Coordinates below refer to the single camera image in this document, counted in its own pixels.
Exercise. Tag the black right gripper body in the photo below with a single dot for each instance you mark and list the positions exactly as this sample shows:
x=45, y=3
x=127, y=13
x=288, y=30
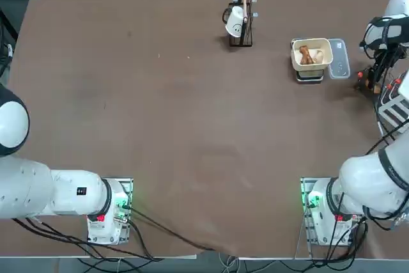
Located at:
x=390, y=59

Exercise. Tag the brown oval toy bread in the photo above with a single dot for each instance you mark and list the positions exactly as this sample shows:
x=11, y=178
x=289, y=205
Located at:
x=377, y=89

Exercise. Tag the pale beige toy food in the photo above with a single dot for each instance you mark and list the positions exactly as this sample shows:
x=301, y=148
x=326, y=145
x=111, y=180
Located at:
x=319, y=56

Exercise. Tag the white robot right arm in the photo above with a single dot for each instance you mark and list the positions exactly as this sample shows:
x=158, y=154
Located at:
x=361, y=174

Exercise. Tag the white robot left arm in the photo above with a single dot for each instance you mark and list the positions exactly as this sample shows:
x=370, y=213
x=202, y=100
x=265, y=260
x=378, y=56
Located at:
x=64, y=193

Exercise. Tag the white digital kitchen scale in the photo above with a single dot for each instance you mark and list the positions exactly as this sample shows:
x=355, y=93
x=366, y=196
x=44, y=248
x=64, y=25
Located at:
x=309, y=78

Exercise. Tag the translucent container lid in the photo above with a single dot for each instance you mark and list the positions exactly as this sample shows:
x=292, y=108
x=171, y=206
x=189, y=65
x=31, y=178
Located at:
x=341, y=65

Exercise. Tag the cream plastic tray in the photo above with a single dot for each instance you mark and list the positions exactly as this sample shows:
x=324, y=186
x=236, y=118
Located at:
x=329, y=54

